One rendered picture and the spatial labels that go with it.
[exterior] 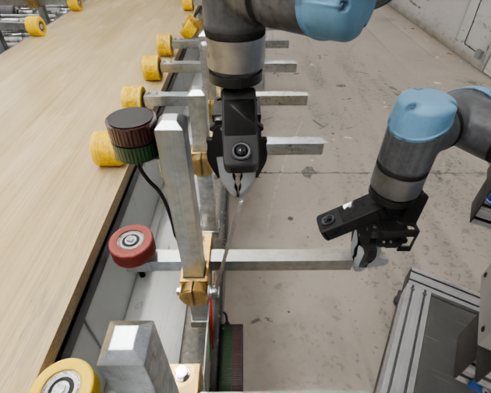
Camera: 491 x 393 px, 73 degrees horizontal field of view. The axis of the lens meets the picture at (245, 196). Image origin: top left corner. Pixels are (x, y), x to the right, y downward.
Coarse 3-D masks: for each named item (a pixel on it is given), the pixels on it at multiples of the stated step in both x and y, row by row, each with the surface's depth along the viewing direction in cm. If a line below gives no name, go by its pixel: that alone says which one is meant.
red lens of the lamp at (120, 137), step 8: (112, 112) 42; (152, 112) 42; (152, 120) 40; (112, 128) 39; (136, 128) 39; (144, 128) 39; (152, 128) 40; (112, 136) 39; (120, 136) 39; (128, 136) 39; (136, 136) 39; (144, 136) 40; (152, 136) 41; (120, 144) 40; (128, 144) 39; (136, 144) 40
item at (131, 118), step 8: (120, 112) 41; (128, 112) 41; (136, 112) 41; (144, 112) 41; (112, 120) 40; (120, 120) 40; (128, 120) 40; (136, 120) 40; (144, 120) 40; (120, 128) 38; (128, 128) 38; (144, 144) 40; (152, 160) 43; (160, 168) 43; (144, 176) 46; (152, 184) 47; (160, 192) 48; (168, 208) 50; (168, 216) 51
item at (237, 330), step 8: (240, 328) 70; (240, 336) 68; (240, 344) 67; (240, 352) 66; (232, 360) 65; (240, 360) 65; (232, 368) 64; (240, 368) 64; (232, 376) 63; (240, 376) 63; (232, 384) 62; (240, 384) 62
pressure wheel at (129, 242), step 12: (120, 228) 63; (132, 228) 63; (144, 228) 63; (120, 240) 61; (132, 240) 61; (144, 240) 61; (120, 252) 59; (132, 252) 59; (144, 252) 59; (120, 264) 60; (132, 264) 60; (144, 276) 68
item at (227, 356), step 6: (228, 330) 69; (228, 336) 68; (228, 342) 67; (228, 348) 67; (228, 354) 66; (222, 360) 65; (228, 360) 65; (222, 366) 64; (228, 366) 64; (222, 372) 63; (228, 372) 63; (222, 378) 62; (228, 378) 62; (222, 384) 62; (228, 384) 62; (222, 390) 61; (228, 390) 61
